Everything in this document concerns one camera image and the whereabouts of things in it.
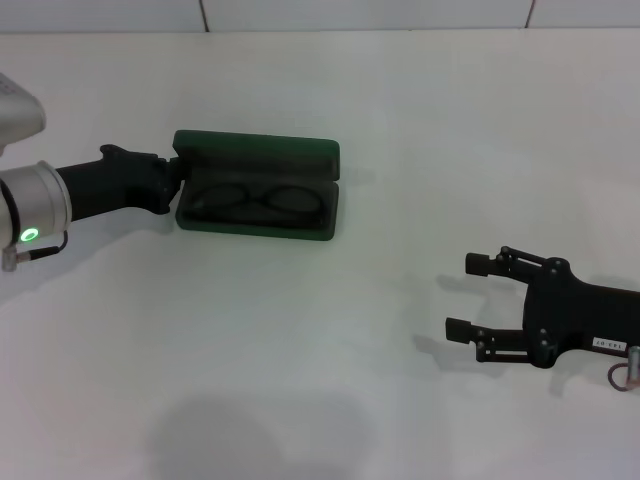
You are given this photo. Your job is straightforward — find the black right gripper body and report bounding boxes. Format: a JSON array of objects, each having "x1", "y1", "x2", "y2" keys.
[{"x1": 521, "y1": 257, "x2": 640, "y2": 371}]

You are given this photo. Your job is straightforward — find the right gripper cable with plug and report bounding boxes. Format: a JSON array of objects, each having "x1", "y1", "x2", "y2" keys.
[{"x1": 607, "y1": 344, "x2": 640, "y2": 392}]

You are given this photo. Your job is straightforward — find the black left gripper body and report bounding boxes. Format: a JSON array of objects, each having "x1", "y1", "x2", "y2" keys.
[{"x1": 54, "y1": 144, "x2": 170, "y2": 222}]

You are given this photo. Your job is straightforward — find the black glasses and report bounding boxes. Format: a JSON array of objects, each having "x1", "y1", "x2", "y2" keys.
[{"x1": 192, "y1": 183, "x2": 324, "y2": 226}]

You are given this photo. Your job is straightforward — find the gripper cable with plug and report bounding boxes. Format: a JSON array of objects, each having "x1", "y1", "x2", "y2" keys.
[
  {"x1": 0, "y1": 228, "x2": 70, "y2": 274},
  {"x1": 607, "y1": 344, "x2": 640, "y2": 392}
]

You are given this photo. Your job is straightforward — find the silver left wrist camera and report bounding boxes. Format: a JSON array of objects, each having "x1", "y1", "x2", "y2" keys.
[{"x1": 0, "y1": 72, "x2": 47, "y2": 157}]

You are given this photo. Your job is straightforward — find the left gripper cable with plug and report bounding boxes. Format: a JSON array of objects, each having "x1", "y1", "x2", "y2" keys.
[{"x1": 0, "y1": 228, "x2": 70, "y2": 274}]

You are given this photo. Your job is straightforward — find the green glasses case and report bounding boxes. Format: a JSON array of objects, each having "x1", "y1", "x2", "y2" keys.
[{"x1": 172, "y1": 128, "x2": 341, "y2": 244}]

